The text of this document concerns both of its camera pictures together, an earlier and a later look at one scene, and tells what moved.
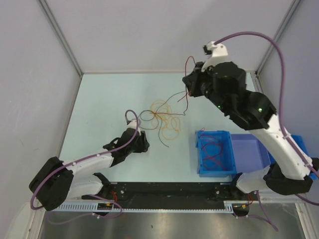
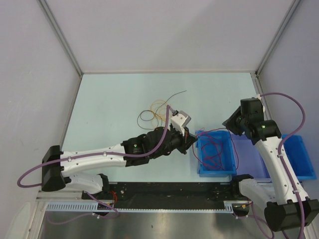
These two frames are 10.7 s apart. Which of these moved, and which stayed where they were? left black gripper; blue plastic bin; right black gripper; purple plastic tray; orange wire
Moved: right black gripper; left black gripper
Stayed: blue plastic bin; orange wire; purple plastic tray
